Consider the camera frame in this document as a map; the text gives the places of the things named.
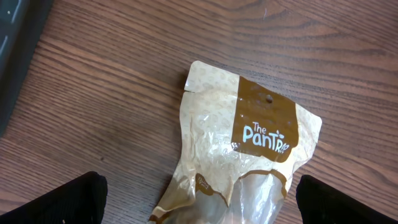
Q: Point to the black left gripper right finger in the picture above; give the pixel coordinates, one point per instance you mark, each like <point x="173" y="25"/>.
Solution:
<point x="320" y="203"/>

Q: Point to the brown Pantree snack pouch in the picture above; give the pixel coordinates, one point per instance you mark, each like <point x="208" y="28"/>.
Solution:
<point x="241" y="144"/>

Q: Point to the grey plastic mesh basket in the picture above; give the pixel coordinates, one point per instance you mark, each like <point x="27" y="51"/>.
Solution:
<point x="22" y="22"/>

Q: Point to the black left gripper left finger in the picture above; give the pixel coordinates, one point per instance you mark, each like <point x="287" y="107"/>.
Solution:
<point x="81" y="200"/>

